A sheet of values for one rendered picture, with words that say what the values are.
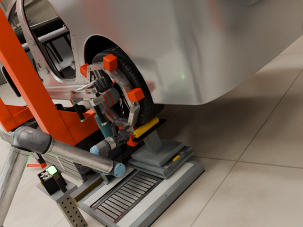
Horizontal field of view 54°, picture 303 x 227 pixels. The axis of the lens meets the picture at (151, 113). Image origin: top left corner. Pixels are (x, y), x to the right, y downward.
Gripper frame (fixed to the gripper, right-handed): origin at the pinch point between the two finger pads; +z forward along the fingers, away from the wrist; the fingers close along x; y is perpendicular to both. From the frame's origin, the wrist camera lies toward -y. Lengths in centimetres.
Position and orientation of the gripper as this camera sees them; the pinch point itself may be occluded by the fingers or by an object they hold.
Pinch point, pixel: (132, 125)
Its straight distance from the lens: 216.9
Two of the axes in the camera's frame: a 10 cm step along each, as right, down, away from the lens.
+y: 6.7, 6.7, -3.2
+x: 1.9, -5.8, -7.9
